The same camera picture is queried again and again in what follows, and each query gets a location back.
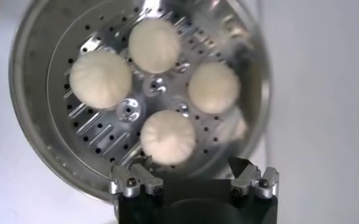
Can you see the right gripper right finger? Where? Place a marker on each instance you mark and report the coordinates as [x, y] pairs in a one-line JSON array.
[[263, 182]]

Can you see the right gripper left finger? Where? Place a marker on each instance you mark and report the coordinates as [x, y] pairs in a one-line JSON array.
[[130, 182]]

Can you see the white steamed baozi bun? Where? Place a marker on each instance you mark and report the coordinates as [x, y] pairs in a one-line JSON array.
[[100, 79], [168, 137], [154, 45], [213, 87]]

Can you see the perforated steel steamer basket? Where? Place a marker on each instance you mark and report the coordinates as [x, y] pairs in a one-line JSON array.
[[45, 121]]

